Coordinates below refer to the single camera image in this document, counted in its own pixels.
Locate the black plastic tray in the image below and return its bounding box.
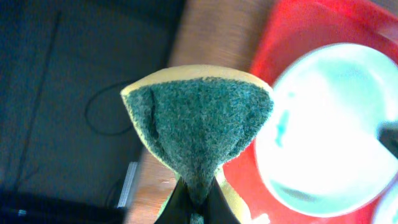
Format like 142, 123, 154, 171
1, 0, 186, 223

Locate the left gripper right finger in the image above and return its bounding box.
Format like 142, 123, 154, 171
201, 177, 240, 224

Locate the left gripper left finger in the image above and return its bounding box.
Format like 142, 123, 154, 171
155, 179, 193, 224

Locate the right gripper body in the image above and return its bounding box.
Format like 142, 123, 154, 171
377, 121, 398, 158

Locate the green yellow sponge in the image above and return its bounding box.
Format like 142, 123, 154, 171
121, 65, 274, 223

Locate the light blue plate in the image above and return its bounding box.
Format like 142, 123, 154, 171
371, 182, 398, 224

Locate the mint green plate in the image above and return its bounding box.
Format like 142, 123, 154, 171
254, 43, 397, 218

